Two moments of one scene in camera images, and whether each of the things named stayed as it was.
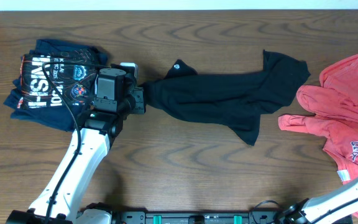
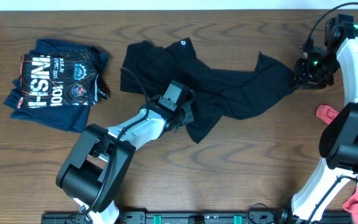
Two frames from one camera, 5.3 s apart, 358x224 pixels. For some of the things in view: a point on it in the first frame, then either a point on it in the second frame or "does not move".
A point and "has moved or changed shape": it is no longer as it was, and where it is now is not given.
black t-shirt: x=235 y=99 has moved or changed shape
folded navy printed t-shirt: x=56 y=81 does not move
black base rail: x=256 y=216 does not move
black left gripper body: x=133 y=104 → x=184 y=117
